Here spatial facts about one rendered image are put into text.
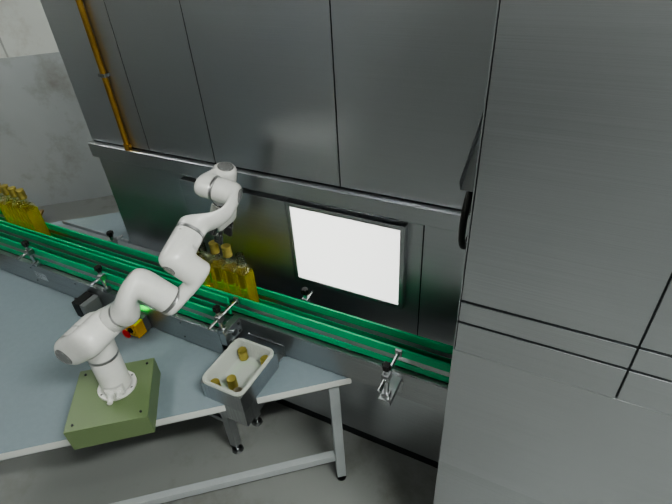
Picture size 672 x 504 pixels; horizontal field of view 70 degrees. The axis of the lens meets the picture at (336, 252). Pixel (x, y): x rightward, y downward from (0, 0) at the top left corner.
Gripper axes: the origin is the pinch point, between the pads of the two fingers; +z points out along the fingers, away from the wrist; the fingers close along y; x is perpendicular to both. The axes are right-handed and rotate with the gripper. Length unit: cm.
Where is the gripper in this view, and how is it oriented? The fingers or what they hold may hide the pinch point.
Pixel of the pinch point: (223, 234)
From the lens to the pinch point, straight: 172.5
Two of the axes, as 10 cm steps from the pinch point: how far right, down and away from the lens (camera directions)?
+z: -1.8, 7.2, 6.7
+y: -4.4, 5.5, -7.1
